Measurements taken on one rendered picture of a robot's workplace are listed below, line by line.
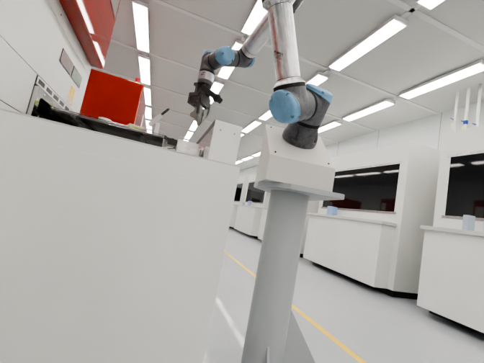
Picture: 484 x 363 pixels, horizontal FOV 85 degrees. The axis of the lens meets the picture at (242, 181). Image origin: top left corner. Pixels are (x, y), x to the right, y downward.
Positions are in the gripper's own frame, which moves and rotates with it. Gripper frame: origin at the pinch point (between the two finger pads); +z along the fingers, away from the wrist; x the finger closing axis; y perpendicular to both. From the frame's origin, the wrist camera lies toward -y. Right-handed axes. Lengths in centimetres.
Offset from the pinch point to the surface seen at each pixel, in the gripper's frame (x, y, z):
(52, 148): 60, -7, 30
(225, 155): 24.0, -32.7, 19.8
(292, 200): -6, -48, 29
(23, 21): 68, 6, 0
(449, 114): -375, -151, -160
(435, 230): -239, -129, 20
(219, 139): 26.0, -30.7, 15.0
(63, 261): 54, -12, 56
